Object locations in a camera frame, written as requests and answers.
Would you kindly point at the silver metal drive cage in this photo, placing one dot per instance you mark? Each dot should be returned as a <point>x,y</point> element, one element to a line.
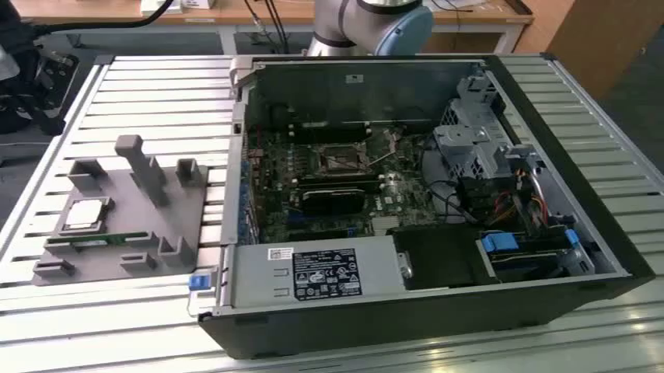
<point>467,151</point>

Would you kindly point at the metal locking lever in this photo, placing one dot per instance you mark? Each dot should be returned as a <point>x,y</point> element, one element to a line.
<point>381,158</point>

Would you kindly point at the black equipment stand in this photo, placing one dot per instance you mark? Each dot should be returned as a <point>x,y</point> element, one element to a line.
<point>31,97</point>

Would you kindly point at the grey parts rack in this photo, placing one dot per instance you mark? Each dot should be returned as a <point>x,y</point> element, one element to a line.
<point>125,217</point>

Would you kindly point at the CPU socket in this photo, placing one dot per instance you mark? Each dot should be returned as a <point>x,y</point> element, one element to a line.
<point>340,161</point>

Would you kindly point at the silver CPU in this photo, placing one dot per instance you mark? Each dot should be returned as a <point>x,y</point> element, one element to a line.
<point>86,214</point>

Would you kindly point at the black PC case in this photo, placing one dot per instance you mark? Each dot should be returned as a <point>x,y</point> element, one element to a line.
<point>364,330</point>

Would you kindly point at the blue case latch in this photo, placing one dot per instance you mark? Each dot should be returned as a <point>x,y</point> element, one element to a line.
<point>201,282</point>

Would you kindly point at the blue disk carrier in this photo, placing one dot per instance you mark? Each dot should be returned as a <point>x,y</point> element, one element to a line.
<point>500,245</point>

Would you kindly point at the green RAM stick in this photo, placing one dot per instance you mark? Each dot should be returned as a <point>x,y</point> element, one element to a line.
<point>94,241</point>

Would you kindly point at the wooden desk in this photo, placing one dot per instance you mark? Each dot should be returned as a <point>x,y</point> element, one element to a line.
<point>477,17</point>

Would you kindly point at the black plastic shroud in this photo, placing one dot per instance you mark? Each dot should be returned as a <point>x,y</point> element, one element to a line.
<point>441,256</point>

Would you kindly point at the black graphics card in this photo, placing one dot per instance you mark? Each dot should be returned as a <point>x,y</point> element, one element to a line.
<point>332,202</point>

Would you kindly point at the silver power supply with label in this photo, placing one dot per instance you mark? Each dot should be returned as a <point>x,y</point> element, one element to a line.
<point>260,272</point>

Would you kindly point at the small silver heat sink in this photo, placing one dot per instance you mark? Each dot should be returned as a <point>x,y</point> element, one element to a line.
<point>385,226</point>

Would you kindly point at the small blue clip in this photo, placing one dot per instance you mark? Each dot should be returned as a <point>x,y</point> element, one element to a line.
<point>572,238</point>

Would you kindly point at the brown wooden cabinet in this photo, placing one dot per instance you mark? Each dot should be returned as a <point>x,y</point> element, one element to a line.
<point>607,39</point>

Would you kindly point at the black RAM slot bank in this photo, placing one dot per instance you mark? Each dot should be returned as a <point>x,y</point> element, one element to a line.
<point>337,182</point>

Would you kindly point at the small white box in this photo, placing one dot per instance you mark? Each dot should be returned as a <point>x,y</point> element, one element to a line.
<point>200,4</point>

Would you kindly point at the green motherboard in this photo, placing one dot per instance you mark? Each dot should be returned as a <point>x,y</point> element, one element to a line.
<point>405,202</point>

